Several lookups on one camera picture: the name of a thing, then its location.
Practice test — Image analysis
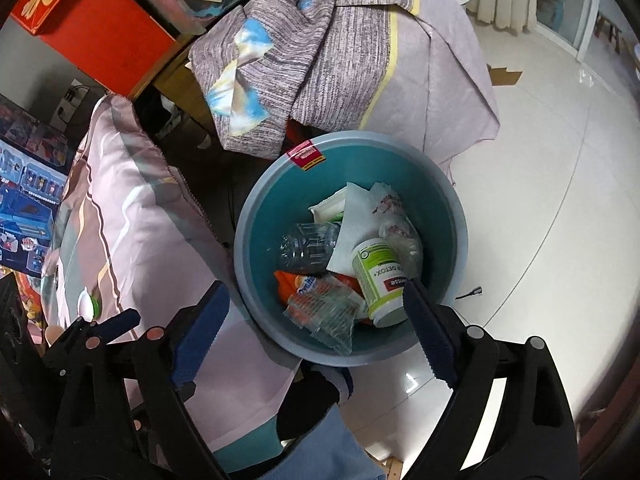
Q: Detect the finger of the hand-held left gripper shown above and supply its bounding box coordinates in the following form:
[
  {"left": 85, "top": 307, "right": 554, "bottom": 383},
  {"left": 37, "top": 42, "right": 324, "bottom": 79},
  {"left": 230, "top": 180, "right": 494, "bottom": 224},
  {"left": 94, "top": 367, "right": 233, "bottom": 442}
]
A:
[{"left": 44, "top": 309, "right": 142, "bottom": 376}]

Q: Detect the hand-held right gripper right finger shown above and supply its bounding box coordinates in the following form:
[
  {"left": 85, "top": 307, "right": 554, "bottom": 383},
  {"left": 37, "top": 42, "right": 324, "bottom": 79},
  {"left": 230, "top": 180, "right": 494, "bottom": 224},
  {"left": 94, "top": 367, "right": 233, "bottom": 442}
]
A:
[{"left": 401, "top": 279, "right": 583, "bottom": 480}]

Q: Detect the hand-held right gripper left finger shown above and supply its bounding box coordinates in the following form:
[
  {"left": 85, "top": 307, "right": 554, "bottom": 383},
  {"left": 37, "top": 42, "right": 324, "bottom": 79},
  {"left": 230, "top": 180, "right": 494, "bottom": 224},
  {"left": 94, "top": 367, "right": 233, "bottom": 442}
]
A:
[{"left": 50, "top": 280, "right": 236, "bottom": 480}]

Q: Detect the small white green packet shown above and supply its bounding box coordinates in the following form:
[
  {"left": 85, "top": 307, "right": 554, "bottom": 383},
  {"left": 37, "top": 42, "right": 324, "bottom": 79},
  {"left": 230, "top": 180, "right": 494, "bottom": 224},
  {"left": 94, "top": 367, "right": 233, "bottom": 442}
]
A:
[{"left": 76, "top": 286, "right": 103, "bottom": 322}]

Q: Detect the white bottle green label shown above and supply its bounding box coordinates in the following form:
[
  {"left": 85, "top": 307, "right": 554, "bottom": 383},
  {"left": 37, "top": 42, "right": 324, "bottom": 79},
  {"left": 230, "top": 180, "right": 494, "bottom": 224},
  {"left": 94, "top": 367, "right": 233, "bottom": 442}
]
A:
[{"left": 351, "top": 238, "right": 412, "bottom": 329}]

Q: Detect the clear plastic bag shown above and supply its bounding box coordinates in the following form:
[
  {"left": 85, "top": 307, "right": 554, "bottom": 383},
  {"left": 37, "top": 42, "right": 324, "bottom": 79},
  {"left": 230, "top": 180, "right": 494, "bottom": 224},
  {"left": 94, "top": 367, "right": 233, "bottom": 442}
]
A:
[{"left": 379, "top": 210, "right": 425, "bottom": 267}]

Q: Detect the orange snack packet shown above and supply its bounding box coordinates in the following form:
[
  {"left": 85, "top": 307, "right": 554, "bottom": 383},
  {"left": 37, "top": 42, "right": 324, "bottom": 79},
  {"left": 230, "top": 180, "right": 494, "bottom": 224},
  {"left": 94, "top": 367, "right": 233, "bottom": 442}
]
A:
[{"left": 274, "top": 269, "right": 362, "bottom": 311}]

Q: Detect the clear plastic wrapper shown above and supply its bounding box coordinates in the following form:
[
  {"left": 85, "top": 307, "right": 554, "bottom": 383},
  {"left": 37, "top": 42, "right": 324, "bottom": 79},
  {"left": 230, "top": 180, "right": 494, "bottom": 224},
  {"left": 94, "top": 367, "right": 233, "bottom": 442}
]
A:
[{"left": 283, "top": 280, "right": 369, "bottom": 357}]

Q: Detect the white paper tissue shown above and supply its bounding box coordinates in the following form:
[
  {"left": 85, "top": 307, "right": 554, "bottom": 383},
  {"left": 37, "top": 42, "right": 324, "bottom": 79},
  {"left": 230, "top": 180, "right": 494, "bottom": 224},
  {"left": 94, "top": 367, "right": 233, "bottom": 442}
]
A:
[{"left": 326, "top": 182, "right": 397, "bottom": 275}]

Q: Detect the red printed paper tissue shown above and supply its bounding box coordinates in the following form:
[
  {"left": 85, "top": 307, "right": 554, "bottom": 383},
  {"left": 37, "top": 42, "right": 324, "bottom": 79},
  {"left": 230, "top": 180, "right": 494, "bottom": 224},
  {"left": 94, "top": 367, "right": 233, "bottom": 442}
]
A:
[{"left": 370, "top": 182, "right": 420, "bottom": 233}]

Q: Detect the clear plastic bottle blue label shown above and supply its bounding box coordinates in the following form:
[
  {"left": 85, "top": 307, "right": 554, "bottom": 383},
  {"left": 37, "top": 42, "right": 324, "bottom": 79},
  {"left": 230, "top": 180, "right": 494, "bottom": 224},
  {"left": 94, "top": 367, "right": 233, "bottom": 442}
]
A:
[{"left": 276, "top": 221, "right": 344, "bottom": 275}]

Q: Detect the teal plastic basin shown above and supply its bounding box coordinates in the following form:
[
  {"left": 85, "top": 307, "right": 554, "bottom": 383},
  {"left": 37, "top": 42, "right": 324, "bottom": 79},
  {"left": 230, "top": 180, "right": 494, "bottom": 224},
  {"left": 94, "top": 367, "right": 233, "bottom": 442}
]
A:
[{"left": 233, "top": 131, "right": 470, "bottom": 367}]

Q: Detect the pink striped quilt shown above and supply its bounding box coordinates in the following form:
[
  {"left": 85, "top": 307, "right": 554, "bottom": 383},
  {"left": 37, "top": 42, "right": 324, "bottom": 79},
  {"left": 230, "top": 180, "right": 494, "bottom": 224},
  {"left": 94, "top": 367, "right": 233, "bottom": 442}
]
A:
[{"left": 40, "top": 95, "right": 311, "bottom": 467}]

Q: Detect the blue toy box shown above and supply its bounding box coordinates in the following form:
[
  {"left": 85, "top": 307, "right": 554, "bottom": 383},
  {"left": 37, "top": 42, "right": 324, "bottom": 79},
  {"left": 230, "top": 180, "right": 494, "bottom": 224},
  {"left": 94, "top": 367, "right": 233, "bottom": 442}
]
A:
[{"left": 0, "top": 145, "right": 68, "bottom": 273}]

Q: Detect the person's leg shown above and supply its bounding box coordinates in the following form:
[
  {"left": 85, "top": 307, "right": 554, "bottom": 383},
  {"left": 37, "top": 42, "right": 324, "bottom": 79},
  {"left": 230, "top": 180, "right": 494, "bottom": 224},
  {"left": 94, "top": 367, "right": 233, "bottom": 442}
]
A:
[{"left": 260, "top": 362, "right": 388, "bottom": 480}]

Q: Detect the colourful toy box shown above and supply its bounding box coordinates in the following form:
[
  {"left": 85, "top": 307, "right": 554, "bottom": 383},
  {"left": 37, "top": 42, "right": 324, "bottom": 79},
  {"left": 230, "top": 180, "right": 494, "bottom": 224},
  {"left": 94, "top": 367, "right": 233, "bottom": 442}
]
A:
[{"left": 0, "top": 92, "right": 78, "bottom": 173}]

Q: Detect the white power strip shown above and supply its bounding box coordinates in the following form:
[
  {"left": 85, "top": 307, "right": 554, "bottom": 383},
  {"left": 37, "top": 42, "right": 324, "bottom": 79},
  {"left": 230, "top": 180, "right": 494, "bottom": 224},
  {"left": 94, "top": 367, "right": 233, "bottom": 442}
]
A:
[{"left": 49, "top": 79, "right": 103, "bottom": 128}]

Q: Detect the pale purple sheet yellow stripe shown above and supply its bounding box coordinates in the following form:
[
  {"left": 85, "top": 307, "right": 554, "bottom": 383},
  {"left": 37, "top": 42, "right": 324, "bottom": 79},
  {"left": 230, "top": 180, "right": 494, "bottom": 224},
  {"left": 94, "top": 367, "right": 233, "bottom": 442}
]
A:
[{"left": 285, "top": 0, "right": 502, "bottom": 183}]

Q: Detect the cardboard scrap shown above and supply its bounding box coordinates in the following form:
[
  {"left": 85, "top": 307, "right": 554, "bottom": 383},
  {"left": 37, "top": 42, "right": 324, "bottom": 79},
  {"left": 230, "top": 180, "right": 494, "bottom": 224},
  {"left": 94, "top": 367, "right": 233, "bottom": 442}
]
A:
[{"left": 486, "top": 64, "right": 524, "bottom": 87}]

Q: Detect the orange red cardboard box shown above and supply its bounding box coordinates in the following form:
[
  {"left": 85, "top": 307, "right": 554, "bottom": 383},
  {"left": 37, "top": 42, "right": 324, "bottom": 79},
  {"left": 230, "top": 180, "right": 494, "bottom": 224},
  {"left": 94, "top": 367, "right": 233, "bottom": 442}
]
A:
[{"left": 10, "top": 0, "right": 183, "bottom": 102}]

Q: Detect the grey striped cloth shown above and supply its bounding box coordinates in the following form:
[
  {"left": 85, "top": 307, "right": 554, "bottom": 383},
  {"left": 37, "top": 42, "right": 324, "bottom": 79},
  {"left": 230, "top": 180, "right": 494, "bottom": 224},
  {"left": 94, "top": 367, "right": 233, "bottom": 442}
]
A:
[{"left": 189, "top": 0, "right": 417, "bottom": 157}]

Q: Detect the wooden stool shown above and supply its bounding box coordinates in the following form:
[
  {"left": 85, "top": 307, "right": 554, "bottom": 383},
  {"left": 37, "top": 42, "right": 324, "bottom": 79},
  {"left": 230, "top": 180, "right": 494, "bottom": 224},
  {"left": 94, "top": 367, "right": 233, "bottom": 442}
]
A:
[{"left": 594, "top": 14, "right": 628, "bottom": 57}]

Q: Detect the glass door frame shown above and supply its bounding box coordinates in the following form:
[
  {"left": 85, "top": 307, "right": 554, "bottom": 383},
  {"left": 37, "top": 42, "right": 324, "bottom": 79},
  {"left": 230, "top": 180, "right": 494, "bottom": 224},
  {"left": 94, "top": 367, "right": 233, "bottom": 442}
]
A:
[{"left": 535, "top": 0, "right": 603, "bottom": 53}]

